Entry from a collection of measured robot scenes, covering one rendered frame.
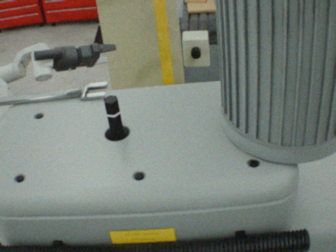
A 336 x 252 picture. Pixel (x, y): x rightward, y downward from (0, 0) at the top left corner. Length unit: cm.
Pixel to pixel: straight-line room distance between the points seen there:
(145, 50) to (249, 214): 202
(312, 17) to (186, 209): 29
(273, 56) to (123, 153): 25
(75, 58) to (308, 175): 101
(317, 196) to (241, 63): 29
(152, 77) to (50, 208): 209
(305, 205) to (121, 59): 199
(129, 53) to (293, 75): 209
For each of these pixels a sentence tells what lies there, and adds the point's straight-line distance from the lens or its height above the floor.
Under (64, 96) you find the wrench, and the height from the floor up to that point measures 190.
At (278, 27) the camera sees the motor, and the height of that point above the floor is 208.
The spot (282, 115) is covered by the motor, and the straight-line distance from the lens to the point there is 56.
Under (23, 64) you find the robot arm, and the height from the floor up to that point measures 156.
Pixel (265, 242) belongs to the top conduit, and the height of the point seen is 181.
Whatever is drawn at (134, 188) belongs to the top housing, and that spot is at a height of 189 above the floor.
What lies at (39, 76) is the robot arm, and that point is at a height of 156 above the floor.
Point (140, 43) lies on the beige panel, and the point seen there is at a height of 112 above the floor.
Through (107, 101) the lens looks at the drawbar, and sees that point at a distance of 64.
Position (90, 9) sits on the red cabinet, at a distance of 550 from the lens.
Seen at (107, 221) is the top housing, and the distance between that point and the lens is 62.
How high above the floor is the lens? 231
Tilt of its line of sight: 38 degrees down
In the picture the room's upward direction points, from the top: 7 degrees counter-clockwise
